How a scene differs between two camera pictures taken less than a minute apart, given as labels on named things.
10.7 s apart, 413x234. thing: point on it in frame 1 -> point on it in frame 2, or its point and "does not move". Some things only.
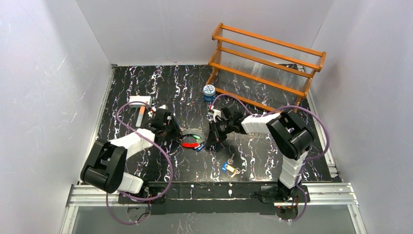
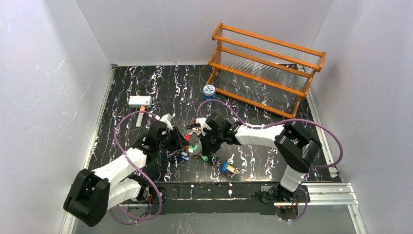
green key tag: (197, 136) -> (204, 158)
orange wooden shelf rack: (269, 73) does not move
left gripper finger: (177, 131) -> (181, 142)
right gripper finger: (214, 141) -> (212, 156)
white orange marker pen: (140, 116) does not move
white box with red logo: (146, 99) does not move
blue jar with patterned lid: (209, 91) does not move
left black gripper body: (176, 129) -> (180, 142)
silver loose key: (230, 161) does not move
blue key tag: (224, 168) does not move
